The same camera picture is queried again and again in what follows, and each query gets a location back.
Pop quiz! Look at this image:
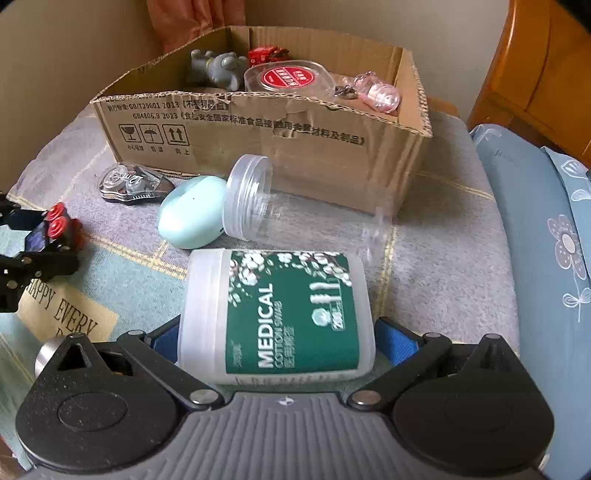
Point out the wooden headboard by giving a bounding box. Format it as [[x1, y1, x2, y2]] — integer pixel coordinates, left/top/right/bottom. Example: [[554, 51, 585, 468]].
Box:
[[468, 1, 590, 166]]

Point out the brown cardboard box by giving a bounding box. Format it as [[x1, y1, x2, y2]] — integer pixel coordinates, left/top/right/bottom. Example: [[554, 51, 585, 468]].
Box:
[[92, 26, 432, 210]]

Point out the red lid round container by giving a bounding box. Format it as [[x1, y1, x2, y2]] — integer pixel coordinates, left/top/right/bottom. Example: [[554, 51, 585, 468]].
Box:
[[243, 60, 335, 97]]

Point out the blue floral pillow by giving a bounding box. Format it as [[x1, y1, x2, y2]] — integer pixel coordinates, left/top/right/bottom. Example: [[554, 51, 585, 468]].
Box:
[[470, 124, 590, 479]]

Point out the pink keychain charm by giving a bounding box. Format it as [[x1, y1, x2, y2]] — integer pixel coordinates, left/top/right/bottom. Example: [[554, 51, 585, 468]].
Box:
[[335, 71, 402, 115]]

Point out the clear plastic jar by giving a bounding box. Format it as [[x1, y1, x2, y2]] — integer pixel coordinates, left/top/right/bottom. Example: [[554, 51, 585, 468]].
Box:
[[222, 154, 396, 288]]

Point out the medical cotton swab jar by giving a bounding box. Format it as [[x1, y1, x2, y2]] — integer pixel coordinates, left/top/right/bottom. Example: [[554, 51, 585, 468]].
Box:
[[177, 248, 376, 386]]

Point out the red toy train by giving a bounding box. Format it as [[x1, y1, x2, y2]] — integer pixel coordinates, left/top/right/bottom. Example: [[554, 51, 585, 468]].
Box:
[[247, 45, 290, 67]]

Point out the grey checked bed sheet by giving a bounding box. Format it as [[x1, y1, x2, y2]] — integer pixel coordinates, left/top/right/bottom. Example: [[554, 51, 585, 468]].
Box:
[[0, 103, 521, 458]]

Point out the light blue round case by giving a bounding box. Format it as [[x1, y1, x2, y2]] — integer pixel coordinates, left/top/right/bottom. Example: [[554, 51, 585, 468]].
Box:
[[157, 176, 226, 250]]

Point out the pink orange curtain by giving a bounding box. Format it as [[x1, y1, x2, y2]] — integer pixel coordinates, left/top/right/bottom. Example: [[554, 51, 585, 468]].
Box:
[[146, 0, 245, 53]]

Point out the grey bear figurine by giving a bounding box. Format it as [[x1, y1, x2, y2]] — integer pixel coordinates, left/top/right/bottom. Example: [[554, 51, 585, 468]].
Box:
[[186, 49, 249, 92]]

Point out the clear silver toy car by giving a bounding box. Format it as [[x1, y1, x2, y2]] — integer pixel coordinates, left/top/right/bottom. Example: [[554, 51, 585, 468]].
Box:
[[98, 163, 174, 203]]

